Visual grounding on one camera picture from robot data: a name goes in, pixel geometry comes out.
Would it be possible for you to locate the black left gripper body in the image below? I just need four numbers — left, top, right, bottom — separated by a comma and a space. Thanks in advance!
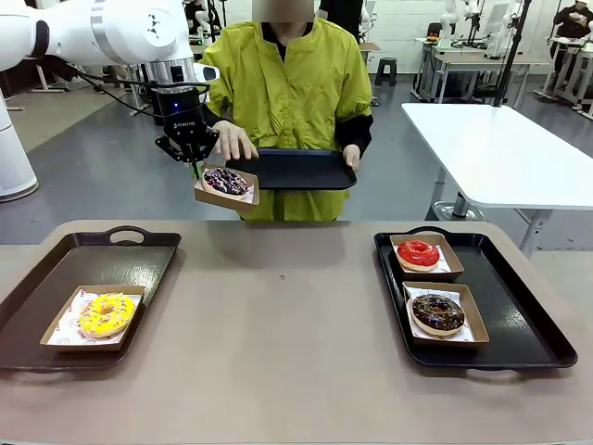
154, 83, 213, 161

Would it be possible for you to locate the dark purple drizzled donut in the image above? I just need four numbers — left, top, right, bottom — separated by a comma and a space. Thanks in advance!
202, 167, 249, 198

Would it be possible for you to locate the kraft paper food box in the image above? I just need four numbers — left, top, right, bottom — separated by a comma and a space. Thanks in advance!
401, 280, 491, 349
39, 284, 146, 353
193, 162, 260, 215
388, 233, 465, 283

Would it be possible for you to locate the white printed paper liner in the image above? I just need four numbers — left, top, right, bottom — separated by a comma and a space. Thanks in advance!
45, 287, 144, 347
196, 165, 259, 205
405, 286, 476, 343
393, 238, 453, 274

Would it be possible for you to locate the black handleless serving tray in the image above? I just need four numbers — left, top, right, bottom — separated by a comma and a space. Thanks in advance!
225, 147, 359, 191

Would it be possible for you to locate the yellow sprinkled donut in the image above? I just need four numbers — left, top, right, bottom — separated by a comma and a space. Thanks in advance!
77, 292, 136, 338

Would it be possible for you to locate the red glazed donut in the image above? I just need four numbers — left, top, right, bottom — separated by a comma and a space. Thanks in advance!
397, 238, 441, 273

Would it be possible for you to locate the chocolate sprinkled donut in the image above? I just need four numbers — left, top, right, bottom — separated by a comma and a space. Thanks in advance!
410, 292, 466, 337

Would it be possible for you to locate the person's left forearm black sleeve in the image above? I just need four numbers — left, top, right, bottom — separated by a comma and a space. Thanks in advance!
334, 113, 374, 159

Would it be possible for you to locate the person's right hand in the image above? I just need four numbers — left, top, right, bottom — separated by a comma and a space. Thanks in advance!
213, 121, 259, 162

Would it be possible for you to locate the person's left hand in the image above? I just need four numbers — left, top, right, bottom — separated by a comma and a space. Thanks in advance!
341, 144, 361, 171

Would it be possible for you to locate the person in yellow-green jacket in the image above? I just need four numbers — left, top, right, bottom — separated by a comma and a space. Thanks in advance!
198, 0, 374, 223

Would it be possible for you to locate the dark plastic stool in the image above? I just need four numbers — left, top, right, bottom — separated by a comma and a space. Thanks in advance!
375, 56, 398, 85

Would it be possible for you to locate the grey background desk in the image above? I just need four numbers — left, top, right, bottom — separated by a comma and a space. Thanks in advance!
419, 36, 552, 104

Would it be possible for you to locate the white side table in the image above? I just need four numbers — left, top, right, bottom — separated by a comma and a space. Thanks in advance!
400, 101, 593, 259

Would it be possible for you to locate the black vertical pole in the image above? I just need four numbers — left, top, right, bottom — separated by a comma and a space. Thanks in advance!
493, 0, 532, 108

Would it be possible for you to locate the background person with printed shirt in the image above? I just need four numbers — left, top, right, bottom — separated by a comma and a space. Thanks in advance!
553, 0, 593, 39

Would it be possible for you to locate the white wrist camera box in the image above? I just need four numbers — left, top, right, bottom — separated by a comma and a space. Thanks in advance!
192, 62, 221, 83

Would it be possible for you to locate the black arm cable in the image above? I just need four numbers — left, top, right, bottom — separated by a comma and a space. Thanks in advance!
64, 59, 161, 117

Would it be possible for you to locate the dark brown tray with handles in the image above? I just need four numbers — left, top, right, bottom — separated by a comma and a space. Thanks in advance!
0, 224, 183, 372

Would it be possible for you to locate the white cylindrical pedestal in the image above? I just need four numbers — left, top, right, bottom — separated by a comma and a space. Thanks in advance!
0, 92, 39, 203

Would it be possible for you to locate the black serving tray with handles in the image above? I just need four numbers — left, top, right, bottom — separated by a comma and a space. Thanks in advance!
373, 225, 579, 370

